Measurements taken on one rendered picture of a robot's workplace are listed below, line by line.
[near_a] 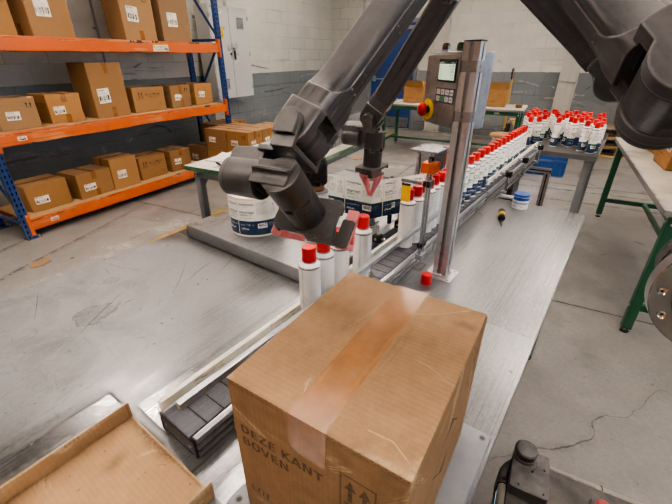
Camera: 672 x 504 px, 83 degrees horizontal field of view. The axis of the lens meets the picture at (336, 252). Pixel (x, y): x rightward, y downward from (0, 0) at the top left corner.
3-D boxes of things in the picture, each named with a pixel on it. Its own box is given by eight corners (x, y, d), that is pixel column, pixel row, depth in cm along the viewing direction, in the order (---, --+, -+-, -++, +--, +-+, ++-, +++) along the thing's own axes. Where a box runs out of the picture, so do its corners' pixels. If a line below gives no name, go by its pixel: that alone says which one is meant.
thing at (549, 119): (527, 132, 328) (532, 107, 319) (604, 139, 298) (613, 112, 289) (513, 140, 296) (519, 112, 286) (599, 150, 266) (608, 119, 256)
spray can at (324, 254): (322, 300, 102) (321, 230, 92) (338, 306, 99) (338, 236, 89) (310, 309, 98) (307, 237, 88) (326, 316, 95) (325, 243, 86)
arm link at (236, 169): (302, 105, 48) (328, 139, 56) (233, 101, 53) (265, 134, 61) (273, 191, 47) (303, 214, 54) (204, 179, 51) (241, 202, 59)
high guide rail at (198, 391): (437, 213, 139) (438, 210, 138) (440, 214, 138) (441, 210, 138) (176, 407, 62) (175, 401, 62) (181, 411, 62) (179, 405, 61)
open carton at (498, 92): (477, 106, 579) (482, 80, 561) (481, 103, 617) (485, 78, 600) (510, 108, 561) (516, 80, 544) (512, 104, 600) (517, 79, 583)
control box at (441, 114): (448, 119, 119) (457, 52, 110) (483, 128, 105) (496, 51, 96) (420, 121, 116) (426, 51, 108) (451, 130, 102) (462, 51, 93)
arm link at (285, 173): (285, 190, 47) (303, 153, 49) (242, 182, 50) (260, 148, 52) (305, 218, 53) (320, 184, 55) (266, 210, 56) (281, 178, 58)
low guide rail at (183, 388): (417, 222, 145) (418, 217, 144) (420, 223, 145) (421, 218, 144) (158, 407, 69) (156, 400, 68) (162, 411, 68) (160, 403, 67)
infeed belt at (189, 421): (467, 196, 189) (468, 188, 187) (484, 199, 184) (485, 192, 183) (166, 428, 71) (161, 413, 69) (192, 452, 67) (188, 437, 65)
